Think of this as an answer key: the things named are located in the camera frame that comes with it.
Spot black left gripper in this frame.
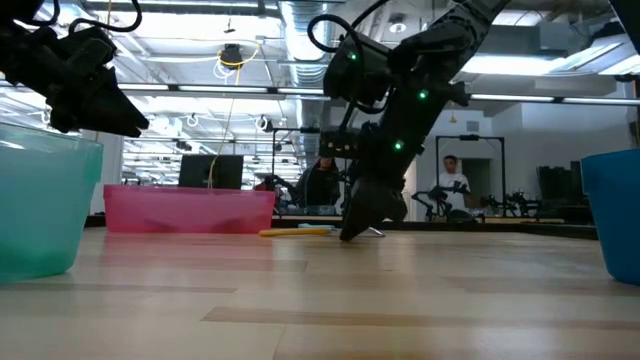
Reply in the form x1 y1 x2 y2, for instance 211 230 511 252
0 24 151 139

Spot white column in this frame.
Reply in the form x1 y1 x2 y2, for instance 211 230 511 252
88 130 125 216

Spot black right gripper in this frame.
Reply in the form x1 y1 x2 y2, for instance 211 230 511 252
338 121 427 243

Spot black background rig frame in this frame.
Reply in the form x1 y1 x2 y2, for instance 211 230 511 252
270 126 324 217
435 133 506 221

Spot pink translucent plastic bin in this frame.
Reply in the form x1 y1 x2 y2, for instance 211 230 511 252
103 183 277 235

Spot blue plastic bin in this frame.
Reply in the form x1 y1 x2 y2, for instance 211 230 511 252
580 148 640 286

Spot black monitor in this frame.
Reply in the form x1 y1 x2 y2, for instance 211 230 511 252
178 154 245 192

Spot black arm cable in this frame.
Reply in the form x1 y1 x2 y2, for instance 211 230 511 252
306 0 392 116

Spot silver air duct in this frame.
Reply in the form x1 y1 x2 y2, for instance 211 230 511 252
277 0 335 166

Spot orange handled spoon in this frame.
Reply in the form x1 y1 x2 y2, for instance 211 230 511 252
258 225 387 239

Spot LED light bar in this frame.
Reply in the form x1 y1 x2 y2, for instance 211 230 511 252
114 82 640 107

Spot black ceiling cable reel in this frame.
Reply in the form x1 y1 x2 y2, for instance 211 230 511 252
218 43 245 70

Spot person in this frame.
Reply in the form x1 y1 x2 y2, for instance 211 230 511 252
293 157 343 209
430 154 474 222

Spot black desk monitors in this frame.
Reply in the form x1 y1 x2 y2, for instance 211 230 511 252
537 160 586 224

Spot teal translucent plastic bin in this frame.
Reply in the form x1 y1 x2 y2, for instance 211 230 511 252
0 122 105 285

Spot black aluminium table frame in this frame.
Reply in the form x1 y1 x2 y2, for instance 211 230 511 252
84 213 600 241

